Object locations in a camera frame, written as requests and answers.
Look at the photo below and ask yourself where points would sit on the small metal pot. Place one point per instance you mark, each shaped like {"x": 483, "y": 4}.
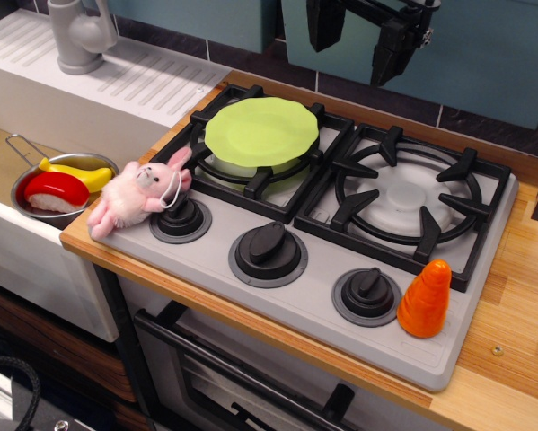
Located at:
{"x": 66, "y": 215}

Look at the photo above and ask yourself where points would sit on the black burner grate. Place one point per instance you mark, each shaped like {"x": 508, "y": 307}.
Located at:
{"x": 272, "y": 191}
{"x": 405, "y": 202}

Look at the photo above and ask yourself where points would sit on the red toy sushi piece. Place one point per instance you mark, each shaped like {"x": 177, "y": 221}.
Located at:
{"x": 56, "y": 191}

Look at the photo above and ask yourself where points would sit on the silver countertop screw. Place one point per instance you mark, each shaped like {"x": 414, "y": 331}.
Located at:
{"x": 497, "y": 351}

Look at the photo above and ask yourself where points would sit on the black right stove knob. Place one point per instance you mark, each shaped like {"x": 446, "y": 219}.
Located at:
{"x": 366, "y": 297}

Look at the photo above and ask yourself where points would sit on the black middle stove knob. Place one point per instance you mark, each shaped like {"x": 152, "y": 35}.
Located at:
{"x": 269, "y": 256}

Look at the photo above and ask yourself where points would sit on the grey toy faucet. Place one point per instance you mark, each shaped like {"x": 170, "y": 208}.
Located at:
{"x": 81, "y": 39}

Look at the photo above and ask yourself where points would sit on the black left stove knob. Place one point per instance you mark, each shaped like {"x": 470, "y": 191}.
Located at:
{"x": 185, "y": 221}

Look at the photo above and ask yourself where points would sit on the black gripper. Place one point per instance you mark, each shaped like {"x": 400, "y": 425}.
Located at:
{"x": 402, "y": 30}

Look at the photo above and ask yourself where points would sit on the black right burner grate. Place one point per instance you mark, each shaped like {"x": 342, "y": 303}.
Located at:
{"x": 405, "y": 202}

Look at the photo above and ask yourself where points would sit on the white toy sink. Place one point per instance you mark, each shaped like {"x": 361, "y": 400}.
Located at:
{"x": 119, "y": 111}

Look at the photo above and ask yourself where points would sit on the black left burner grate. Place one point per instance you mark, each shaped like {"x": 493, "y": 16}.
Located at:
{"x": 272, "y": 191}

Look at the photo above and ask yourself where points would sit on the pink plush bunny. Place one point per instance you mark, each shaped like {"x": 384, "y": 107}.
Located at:
{"x": 138, "y": 192}

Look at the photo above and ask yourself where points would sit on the orange plastic toy carrot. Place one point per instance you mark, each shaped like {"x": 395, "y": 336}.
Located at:
{"x": 423, "y": 309}

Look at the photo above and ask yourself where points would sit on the toy oven door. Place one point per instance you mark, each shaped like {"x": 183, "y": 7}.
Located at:
{"x": 238, "y": 383}

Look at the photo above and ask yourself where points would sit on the grey toy stove top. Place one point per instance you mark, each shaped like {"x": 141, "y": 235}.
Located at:
{"x": 306, "y": 305}

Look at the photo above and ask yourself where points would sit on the black stove knob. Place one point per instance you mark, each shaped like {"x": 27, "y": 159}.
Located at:
{"x": 269, "y": 256}
{"x": 185, "y": 221}
{"x": 366, "y": 297}

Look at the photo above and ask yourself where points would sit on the yellow toy banana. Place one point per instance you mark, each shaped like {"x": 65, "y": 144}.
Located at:
{"x": 94, "y": 180}

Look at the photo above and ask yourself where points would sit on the green plastic plate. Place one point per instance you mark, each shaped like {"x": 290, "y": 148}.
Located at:
{"x": 266, "y": 131}

